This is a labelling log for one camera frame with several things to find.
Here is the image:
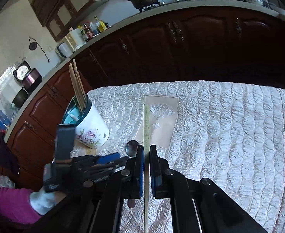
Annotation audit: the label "blue water jug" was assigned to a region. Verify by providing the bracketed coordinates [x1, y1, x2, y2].
[0, 110, 11, 130]

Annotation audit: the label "magenta sleeved left forearm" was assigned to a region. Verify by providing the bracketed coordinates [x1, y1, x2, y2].
[0, 187, 41, 225]

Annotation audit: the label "white quilted cloth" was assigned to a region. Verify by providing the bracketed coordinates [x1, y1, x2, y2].
[71, 81, 285, 232]

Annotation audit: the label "teal floral utensil cup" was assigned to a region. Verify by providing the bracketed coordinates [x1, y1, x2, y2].
[61, 96, 110, 149]

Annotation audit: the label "metal spoon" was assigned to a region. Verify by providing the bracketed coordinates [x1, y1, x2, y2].
[125, 140, 139, 208]

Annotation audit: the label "black inner pot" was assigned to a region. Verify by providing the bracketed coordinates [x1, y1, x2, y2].
[12, 88, 28, 108]

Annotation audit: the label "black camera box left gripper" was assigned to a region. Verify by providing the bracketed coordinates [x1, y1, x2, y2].
[55, 124, 76, 161]

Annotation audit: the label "wooden chopstick in cup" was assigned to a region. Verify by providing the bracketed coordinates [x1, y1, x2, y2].
[68, 63, 85, 111]
[73, 59, 87, 109]

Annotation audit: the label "white gloved left hand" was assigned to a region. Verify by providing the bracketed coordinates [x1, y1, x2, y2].
[29, 187, 67, 216]

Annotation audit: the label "yellow oil bottle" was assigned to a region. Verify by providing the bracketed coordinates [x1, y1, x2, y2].
[94, 16, 107, 33]

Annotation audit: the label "upper wooden wall cabinet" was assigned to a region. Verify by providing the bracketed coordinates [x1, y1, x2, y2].
[28, 0, 109, 41]

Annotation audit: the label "white microwave oven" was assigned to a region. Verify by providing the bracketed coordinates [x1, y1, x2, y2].
[55, 28, 86, 60]

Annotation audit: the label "dark soy sauce bottle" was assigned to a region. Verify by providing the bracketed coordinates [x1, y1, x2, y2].
[83, 23, 93, 39]

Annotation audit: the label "open rice cooker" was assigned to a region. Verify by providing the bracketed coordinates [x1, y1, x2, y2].
[13, 61, 43, 94]

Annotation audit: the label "lower wooden kitchen cabinets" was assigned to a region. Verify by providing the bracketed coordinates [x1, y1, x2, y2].
[6, 6, 285, 146]

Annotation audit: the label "gas stove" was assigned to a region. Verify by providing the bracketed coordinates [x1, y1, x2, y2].
[138, 0, 210, 13]

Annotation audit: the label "grey stone countertop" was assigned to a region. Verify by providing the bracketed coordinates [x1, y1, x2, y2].
[4, 0, 285, 141]

